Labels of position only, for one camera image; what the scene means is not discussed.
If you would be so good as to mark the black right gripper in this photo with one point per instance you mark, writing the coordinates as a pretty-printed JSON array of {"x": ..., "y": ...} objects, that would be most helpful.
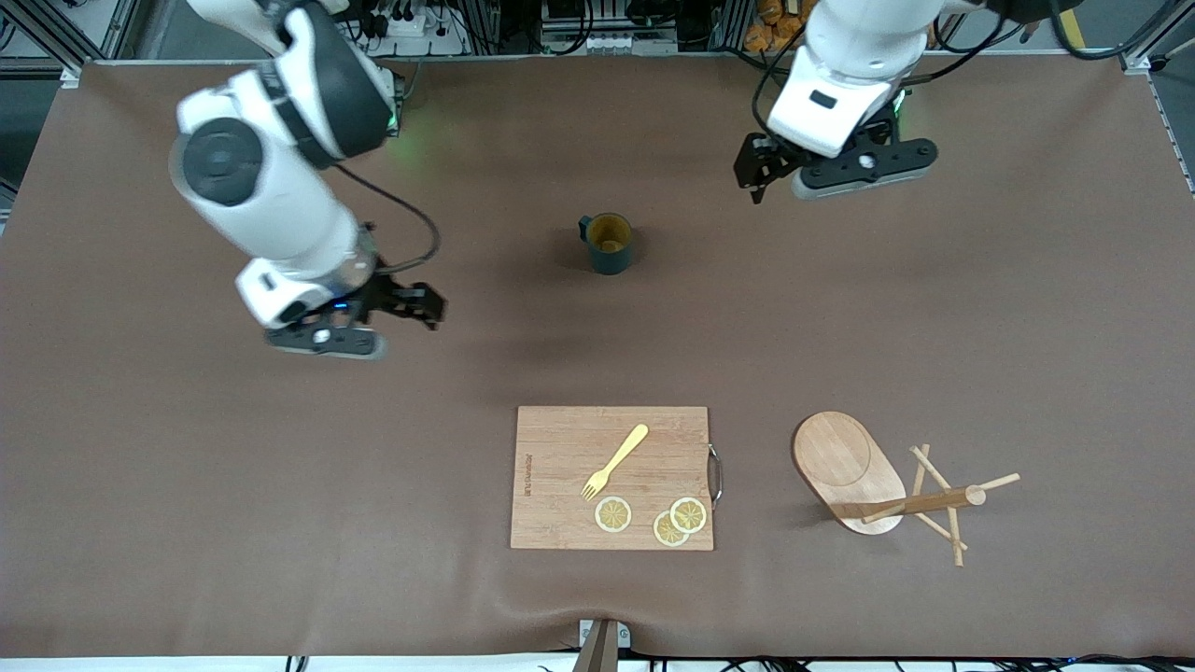
[{"x": 390, "y": 297}]

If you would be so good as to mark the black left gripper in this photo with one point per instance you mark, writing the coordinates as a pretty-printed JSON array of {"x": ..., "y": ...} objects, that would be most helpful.
[{"x": 767, "y": 158}]

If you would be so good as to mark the dark teal ribbed cup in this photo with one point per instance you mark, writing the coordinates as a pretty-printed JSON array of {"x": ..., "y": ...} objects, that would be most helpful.
[{"x": 611, "y": 247}]

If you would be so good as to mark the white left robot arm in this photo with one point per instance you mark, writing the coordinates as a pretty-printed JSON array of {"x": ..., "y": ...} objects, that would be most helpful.
[{"x": 840, "y": 84}]

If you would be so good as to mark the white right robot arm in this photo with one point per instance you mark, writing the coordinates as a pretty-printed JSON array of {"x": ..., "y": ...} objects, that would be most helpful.
[{"x": 271, "y": 177}]

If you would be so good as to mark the wooden mug tree rack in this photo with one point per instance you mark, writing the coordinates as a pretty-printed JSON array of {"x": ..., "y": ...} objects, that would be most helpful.
[{"x": 845, "y": 467}]

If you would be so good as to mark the bag of orange snacks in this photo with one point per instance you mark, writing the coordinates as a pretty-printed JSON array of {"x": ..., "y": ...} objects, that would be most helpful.
[{"x": 770, "y": 19}]

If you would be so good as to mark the brown table cover mat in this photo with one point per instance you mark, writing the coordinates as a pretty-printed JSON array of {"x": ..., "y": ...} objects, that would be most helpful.
[{"x": 373, "y": 523}]

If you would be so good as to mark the yellow plastic fork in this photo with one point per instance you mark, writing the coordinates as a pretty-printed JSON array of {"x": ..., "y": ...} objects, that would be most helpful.
[{"x": 616, "y": 460}]

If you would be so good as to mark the white power strip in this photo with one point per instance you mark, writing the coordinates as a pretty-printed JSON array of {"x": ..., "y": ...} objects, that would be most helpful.
[{"x": 420, "y": 33}]

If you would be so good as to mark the lemon slice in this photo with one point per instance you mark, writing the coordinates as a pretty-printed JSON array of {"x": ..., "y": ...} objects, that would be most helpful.
[
  {"x": 665, "y": 532},
  {"x": 613, "y": 514},
  {"x": 689, "y": 514}
]

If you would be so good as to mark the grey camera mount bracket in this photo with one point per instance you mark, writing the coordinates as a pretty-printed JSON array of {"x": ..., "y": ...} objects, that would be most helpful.
[{"x": 602, "y": 644}]

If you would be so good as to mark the aluminium frame post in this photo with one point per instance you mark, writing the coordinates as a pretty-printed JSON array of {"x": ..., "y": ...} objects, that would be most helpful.
[
  {"x": 1153, "y": 42},
  {"x": 56, "y": 37}
]

